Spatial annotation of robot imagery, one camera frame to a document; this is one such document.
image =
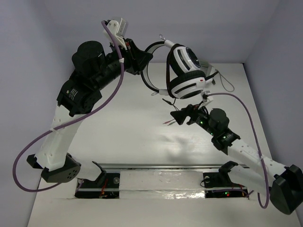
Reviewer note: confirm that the metal rail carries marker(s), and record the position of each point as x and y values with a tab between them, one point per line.
158	166

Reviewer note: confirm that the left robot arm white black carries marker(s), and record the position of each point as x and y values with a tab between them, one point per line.
93	71

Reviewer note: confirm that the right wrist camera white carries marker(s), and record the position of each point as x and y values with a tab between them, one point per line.
206	98

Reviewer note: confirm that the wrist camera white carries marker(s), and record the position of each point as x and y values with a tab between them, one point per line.
117	27
206	98

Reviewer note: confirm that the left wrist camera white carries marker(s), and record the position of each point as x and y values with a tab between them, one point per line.
117	27

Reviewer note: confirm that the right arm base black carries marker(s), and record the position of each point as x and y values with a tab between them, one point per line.
219	185

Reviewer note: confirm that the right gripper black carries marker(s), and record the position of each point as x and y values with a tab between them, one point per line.
180	116

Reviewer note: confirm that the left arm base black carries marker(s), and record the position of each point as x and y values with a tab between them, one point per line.
106	186

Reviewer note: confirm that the black white headphones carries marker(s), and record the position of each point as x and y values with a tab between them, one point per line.
184	77

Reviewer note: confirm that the grey white headphones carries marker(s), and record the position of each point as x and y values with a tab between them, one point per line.
209	70

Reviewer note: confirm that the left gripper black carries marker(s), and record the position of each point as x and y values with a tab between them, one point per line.
130	56

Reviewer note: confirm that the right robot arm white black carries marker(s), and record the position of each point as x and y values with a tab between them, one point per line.
283	184

